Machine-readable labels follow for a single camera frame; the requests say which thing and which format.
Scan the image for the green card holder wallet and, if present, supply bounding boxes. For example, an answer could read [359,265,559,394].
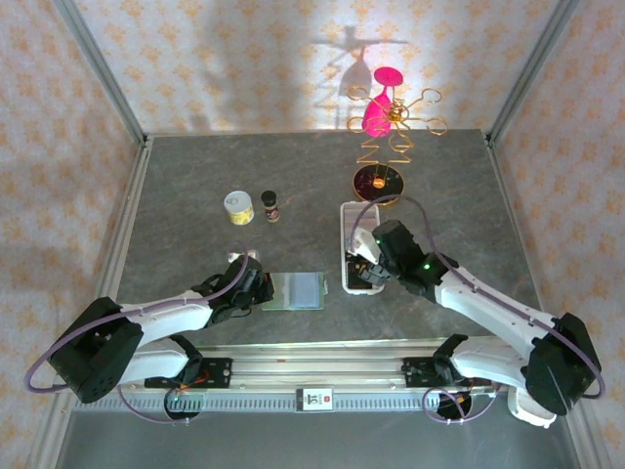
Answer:
[262,271,328,312]

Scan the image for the stack of credit cards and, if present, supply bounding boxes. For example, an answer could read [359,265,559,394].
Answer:
[344,204,380,231]

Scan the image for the white perforated plastic basket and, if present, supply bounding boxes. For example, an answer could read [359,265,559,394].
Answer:
[339,200,387,295]

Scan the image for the small spice bottle black cap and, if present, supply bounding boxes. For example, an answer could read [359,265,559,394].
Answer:
[260,190,281,225]

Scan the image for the yellow tin can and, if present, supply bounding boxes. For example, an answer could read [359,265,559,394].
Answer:
[223,190,256,227]

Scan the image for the white red label tag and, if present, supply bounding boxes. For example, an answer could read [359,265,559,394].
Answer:
[295,387,336,413]

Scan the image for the pink wine glass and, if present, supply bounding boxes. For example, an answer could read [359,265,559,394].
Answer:
[361,66,404,139]

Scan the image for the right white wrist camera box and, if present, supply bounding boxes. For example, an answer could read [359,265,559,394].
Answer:
[347,228,381,268]

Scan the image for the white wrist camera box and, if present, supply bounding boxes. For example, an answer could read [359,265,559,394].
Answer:
[347,228,381,268]
[227,249,263,266]

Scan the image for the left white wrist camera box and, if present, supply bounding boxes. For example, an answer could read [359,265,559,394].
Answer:
[227,249,263,266]

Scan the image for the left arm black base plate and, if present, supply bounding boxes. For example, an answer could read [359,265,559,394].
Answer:
[144,358,233,391]

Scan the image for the gold wire glass rack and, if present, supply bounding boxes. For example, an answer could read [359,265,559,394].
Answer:
[346,86,449,209]

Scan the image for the aluminium mounting rail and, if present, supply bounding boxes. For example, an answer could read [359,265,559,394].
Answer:
[51,341,586,393]

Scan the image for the grey slotted cable duct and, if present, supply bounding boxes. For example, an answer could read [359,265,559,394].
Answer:
[71,393,512,414]

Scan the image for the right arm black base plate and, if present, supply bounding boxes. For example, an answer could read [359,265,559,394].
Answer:
[402,356,490,390]

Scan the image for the aluminium table side rail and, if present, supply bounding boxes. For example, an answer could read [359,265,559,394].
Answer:
[80,136,153,353]
[482,132,558,352]

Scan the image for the black round cable grommet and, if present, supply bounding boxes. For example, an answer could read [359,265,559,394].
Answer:
[436,390,474,422]
[164,389,204,423]

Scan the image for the aluminium frame post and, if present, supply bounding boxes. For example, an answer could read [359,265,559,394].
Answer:
[51,0,150,148]
[26,400,74,469]
[487,0,582,146]
[556,409,604,469]

